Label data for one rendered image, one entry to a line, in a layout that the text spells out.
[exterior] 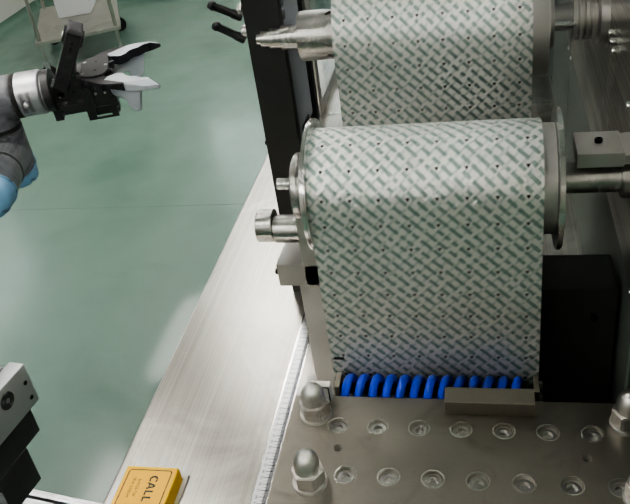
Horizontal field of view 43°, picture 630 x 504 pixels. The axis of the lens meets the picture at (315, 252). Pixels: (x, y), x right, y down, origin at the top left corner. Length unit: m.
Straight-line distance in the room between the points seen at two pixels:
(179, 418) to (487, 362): 0.45
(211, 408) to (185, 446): 0.07
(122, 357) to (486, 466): 2.05
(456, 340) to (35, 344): 2.24
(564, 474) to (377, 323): 0.25
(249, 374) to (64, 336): 1.84
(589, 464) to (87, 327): 2.32
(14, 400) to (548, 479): 1.02
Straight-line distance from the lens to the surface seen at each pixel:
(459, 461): 0.85
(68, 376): 2.78
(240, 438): 1.09
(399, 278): 0.86
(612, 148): 0.84
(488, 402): 0.88
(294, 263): 0.96
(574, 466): 0.85
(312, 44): 1.05
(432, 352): 0.92
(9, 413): 1.56
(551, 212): 0.82
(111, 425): 2.54
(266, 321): 1.27
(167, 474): 1.04
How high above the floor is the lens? 1.67
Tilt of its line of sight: 33 degrees down
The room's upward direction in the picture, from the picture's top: 9 degrees counter-clockwise
